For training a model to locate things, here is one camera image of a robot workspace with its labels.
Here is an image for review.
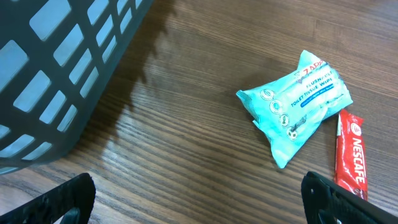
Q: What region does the grey plastic shopping basket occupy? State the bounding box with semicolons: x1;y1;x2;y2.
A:
1;0;152;174

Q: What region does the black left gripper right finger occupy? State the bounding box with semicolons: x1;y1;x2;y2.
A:
301;172;397;224

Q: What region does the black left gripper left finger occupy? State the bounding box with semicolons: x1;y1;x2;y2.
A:
1;173;96;224

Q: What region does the teal wet wipes pack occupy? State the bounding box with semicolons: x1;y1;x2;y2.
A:
236;50;353;169

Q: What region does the small red packet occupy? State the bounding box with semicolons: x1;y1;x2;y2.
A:
334;110;368;200

